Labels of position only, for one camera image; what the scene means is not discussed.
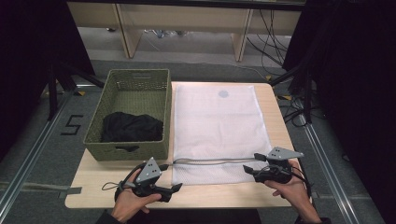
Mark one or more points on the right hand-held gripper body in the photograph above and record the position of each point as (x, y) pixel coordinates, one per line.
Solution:
(281, 154)

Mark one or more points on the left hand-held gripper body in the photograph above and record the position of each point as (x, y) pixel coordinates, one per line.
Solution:
(148, 171)

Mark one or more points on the white mesh laundry bag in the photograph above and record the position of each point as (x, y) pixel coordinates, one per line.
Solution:
(218, 124)

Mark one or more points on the black metal stand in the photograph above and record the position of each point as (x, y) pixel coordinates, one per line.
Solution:
(62, 81)
(303, 84)

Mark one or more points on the black cloth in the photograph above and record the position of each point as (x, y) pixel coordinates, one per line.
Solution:
(130, 128)

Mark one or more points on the light wooden desk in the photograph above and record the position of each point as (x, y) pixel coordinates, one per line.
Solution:
(186, 17)

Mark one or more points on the person's left hand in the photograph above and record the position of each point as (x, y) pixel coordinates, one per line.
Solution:
(130, 203)

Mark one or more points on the person's right hand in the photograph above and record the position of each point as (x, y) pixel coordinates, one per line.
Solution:
(295, 189)

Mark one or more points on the clear plastic clutter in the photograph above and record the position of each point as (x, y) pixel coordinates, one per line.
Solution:
(165, 33)

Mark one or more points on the black curtain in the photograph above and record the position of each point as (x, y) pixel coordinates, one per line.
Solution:
(28, 46)
(358, 77)

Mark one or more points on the metal floor rail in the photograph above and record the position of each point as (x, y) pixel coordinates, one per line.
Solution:
(330, 174)
(28, 155)

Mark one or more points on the grey tape strip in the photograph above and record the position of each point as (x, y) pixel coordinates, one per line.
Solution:
(43, 188)

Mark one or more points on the green woven basket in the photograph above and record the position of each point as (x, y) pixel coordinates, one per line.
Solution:
(137, 99)

